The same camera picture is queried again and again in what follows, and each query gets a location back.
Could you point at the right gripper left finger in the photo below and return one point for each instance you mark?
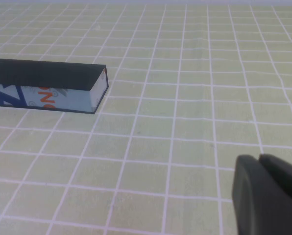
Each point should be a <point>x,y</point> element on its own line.
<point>258,208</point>

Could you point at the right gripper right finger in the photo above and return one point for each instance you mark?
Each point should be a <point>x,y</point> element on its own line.
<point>285,176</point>

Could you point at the black printed glasses case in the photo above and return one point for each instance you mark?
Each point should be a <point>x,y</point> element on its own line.
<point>45,73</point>

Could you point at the green checked tablecloth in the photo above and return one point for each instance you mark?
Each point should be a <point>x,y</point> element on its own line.
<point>160,122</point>

